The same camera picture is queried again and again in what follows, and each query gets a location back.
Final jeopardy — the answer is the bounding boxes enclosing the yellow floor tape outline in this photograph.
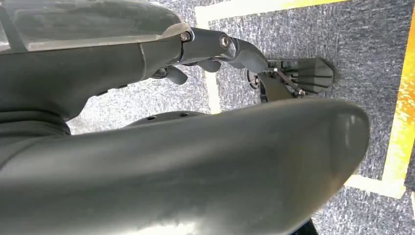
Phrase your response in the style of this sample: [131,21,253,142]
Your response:
[194,0,415,199]

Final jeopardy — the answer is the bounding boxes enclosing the ribbed grey left arm sleeve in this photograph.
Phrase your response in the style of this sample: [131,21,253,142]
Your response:
[0,109,71,170]

